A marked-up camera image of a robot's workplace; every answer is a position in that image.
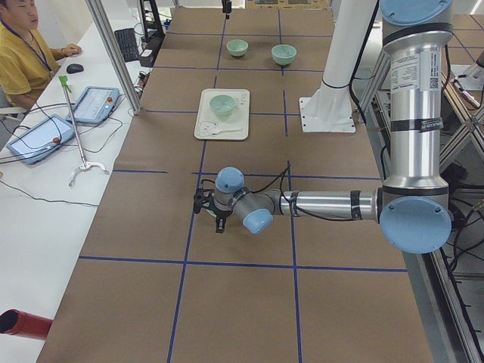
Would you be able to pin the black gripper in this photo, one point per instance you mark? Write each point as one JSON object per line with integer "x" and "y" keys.
{"x": 219, "y": 213}

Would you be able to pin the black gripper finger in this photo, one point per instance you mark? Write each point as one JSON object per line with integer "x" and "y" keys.
{"x": 226, "y": 8}

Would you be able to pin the green bowl carried to tray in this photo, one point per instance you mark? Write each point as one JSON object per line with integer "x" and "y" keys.
{"x": 237, "y": 47}

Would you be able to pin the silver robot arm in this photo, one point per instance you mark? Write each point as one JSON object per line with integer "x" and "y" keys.
{"x": 411, "y": 206}

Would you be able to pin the green bowl with ice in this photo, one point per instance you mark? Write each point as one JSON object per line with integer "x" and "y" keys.
{"x": 283, "y": 54}

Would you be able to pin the white plastic spoon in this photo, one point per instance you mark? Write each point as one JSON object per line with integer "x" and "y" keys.
{"x": 219, "y": 131}

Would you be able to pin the green bowl on tray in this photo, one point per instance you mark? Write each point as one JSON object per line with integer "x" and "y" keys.
{"x": 222, "y": 105}

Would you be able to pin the black keyboard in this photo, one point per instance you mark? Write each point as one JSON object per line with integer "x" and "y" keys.
{"x": 127, "y": 43}

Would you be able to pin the cream bear tray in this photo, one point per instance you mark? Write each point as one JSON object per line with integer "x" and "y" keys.
{"x": 207, "y": 120}

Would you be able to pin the reacher grabber stick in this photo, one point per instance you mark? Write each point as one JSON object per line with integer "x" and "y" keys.
{"x": 85, "y": 164}

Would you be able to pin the black computer mouse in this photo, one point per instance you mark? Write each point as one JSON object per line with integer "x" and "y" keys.
{"x": 74, "y": 68}

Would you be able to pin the far teach pendant tablet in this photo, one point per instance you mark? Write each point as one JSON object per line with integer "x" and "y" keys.
{"x": 95, "y": 104}

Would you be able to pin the teach pendant tablet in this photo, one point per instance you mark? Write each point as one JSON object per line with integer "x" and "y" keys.
{"x": 95, "y": 104}
{"x": 41, "y": 140}

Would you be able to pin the near teach pendant tablet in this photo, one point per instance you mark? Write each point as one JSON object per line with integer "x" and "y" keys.
{"x": 41, "y": 140}

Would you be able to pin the person in yellow shirt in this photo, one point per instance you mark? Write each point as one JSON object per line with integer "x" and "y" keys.
{"x": 27, "y": 63}

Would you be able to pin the red cylinder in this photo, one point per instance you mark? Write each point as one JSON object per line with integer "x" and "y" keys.
{"x": 23, "y": 324}

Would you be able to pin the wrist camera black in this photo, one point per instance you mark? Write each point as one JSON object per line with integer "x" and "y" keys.
{"x": 203, "y": 199}

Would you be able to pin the aluminium frame post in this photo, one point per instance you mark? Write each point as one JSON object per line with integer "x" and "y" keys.
{"x": 105, "y": 30}

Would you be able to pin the white pedestal column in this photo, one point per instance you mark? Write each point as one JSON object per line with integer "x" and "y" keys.
{"x": 330, "y": 107}

